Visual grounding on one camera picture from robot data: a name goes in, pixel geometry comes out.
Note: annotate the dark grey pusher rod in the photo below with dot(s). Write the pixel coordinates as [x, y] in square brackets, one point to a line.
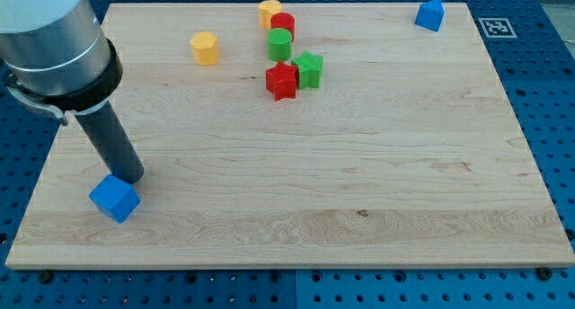
[103, 128]

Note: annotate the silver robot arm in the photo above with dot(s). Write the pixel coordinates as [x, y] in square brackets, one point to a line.
[59, 61]

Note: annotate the red star block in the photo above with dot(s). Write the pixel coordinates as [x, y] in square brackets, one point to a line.
[282, 81]

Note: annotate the green star block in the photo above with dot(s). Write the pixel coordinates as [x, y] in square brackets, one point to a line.
[310, 69]

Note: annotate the blue cube block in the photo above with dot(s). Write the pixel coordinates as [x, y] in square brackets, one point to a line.
[115, 198]

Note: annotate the yellow hexagon block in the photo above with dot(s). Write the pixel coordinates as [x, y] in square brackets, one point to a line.
[205, 48]

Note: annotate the wooden board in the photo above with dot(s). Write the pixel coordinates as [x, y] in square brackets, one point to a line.
[407, 156]

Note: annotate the green cylinder block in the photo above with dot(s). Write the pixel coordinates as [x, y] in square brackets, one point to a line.
[279, 44]

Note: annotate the yellow cylinder block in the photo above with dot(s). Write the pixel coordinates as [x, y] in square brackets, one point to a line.
[266, 10]

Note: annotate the red cylinder block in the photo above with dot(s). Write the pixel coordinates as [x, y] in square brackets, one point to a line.
[286, 21]

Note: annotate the blue pentagon block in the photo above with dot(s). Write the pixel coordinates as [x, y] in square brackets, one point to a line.
[430, 15]

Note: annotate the white fiducial marker tag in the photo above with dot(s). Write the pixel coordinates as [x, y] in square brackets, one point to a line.
[497, 28]

